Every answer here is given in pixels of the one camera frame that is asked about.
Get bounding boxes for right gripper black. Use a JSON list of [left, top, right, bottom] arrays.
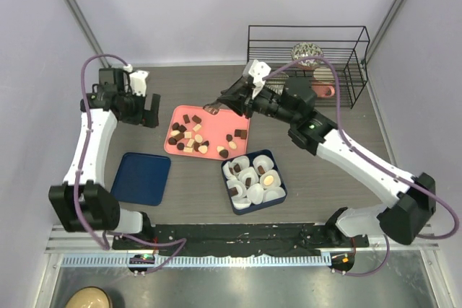
[[219, 79, 298, 125]]

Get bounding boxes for pink plastic tray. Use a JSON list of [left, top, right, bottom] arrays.
[[164, 105, 250, 160]]

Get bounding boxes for dark blue box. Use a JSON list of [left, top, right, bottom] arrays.
[[221, 149, 287, 215]]

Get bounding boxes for metal tongs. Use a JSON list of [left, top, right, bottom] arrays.
[[203, 100, 222, 115]]

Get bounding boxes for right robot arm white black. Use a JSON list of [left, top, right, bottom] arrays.
[[217, 77, 436, 247]]

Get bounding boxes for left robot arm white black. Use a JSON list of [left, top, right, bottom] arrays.
[[48, 67, 160, 250]]

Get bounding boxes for dark round chocolate piece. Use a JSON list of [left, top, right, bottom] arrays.
[[219, 149, 229, 158]]

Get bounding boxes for dark blue box lid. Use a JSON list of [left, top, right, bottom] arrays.
[[110, 152, 171, 206]]

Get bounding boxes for white paper cupcake liner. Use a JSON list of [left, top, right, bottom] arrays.
[[253, 154, 274, 175], [262, 187, 286, 203], [222, 162, 235, 180], [232, 198, 252, 210], [227, 180, 247, 199], [230, 156, 250, 175], [246, 183, 265, 205], [237, 167, 259, 188], [260, 170, 282, 189]]

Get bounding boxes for patterned ceramic bowl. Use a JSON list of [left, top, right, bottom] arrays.
[[291, 42, 323, 71]]

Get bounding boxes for pink mug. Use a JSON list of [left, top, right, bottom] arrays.
[[311, 67, 336, 98]]

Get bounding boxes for beige bowl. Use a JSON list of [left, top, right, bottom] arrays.
[[64, 286, 113, 308]]

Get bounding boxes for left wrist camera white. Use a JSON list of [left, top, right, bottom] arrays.
[[123, 64, 149, 97]]

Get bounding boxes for black wire rack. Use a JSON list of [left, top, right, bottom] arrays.
[[247, 25, 370, 108]]

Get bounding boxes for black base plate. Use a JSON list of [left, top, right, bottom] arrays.
[[134, 223, 370, 258]]

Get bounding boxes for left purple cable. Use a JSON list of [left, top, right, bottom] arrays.
[[73, 53, 188, 275]]

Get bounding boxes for white cable chain strip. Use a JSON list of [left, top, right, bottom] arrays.
[[61, 252, 331, 268]]

